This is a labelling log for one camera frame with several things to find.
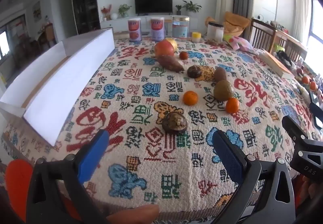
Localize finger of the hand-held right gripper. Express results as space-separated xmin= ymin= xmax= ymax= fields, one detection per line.
xmin=310 ymin=103 xmax=323 ymax=129
xmin=282 ymin=115 xmax=309 ymax=144

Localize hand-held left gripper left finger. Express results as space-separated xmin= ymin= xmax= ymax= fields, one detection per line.
xmin=26 ymin=129 xmax=111 ymax=224

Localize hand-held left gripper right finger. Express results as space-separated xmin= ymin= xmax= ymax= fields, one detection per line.
xmin=212 ymin=130 xmax=296 ymax=224

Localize orange tangerine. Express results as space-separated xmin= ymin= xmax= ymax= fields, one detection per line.
xmin=225 ymin=98 xmax=240 ymax=114
xmin=183 ymin=91 xmax=199 ymax=106

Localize brown shiitake mushroom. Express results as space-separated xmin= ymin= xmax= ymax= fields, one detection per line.
xmin=187 ymin=65 xmax=202 ymax=78
xmin=162 ymin=112 xmax=188 ymax=135

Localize purple sweet potato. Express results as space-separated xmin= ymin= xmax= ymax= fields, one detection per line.
xmin=157 ymin=55 xmax=185 ymax=73
xmin=214 ymin=67 xmax=228 ymax=82

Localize white cardboard box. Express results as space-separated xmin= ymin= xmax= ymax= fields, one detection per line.
xmin=0 ymin=27 xmax=115 ymax=147

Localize red apple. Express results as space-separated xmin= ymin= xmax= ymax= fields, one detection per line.
xmin=154 ymin=39 xmax=175 ymax=57

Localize yellow apple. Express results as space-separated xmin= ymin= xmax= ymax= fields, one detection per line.
xmin=165 ymin=38 xmax=178 ymax=52

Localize person's right hand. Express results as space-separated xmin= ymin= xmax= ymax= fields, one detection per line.
xmin=296 ymin=177 xmax=323 ymax=214

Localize person's left hand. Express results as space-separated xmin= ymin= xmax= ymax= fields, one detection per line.
xmin=107 ymin=204 xmax=160 ymax=224

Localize black flat device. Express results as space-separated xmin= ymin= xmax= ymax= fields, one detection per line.
xmin=308 ymin=91 xmax=323 ymax=109

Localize printed woven blanket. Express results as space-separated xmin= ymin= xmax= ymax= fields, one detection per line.
xmin=0 ymin=34 xmax=323 ymax=222

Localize thick book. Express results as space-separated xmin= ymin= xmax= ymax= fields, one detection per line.
xmin=259 ymin=51 xmax=295 ymax=79

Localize wooden slatted chair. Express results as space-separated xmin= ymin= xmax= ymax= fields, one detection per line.
xmin=249 ymin=19 xmax=277 ymax=50
xmin=278 ymin=34 xmax=308 ymax=63

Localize orange clothing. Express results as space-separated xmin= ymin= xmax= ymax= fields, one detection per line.
xmin=5 ymin=159 xmax=84 ymax=223

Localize colourful snack bag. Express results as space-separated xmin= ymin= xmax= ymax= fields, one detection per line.
xmin=222 ymin=34 xmax=255 ymax=51

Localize white curtain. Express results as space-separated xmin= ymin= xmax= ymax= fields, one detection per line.
xmin=293 ymin=0 xmax=312 ymax=42

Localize yellow cushioned chair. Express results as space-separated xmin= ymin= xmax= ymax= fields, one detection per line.
xmin=205 ymin=12 xmax=251 ymax=37

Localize clear plastic jar black lid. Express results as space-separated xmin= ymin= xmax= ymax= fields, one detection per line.
xmin=207 ymin=22 xmax=224 ymax=43

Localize wooden dining chair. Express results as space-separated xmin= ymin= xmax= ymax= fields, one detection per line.
xmin=38 ymin=23 xmax=56 ymax=49

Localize blue labelled glass jar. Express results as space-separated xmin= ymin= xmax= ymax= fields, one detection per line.
xmin=172 ymin=15 xmax=190 ymax=39

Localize left red-label canister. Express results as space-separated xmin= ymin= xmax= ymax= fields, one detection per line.
xmin=128 ymin=18 xmax=142 ymax=42

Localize red-label canister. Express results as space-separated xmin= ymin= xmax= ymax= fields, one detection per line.
xmin=151 ymin=17 xmax=165 ymax=39
xmin=128 ymin=18 xmax=142 ymax=42

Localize white television cabinet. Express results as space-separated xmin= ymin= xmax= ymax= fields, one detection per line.
xmin=100 ymin=14 xmax=217 ymax=31

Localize right red-label canister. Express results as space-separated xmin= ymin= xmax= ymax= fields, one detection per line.
xmin=151 ymin=17 xmax=165 ymax=39

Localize red flowers in vase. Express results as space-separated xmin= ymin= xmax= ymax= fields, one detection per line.
xmin=100 ymin=4 xmax=112 ymax=21

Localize large green potted plant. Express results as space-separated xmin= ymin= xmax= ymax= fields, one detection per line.
xmin=182 ymin=0 xmax=202 ymax=15

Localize leafy potted plant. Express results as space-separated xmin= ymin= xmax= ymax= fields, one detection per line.
xmin=118 ymin=4 xmax=132 ymax=18

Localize black television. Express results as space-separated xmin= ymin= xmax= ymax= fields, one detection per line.
xmin=134 ymin=0 xmax=173 ymax=15

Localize framed wall picture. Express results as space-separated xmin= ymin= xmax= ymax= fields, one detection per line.
xmin=32 ymin=1 xmax=41 ymax=22

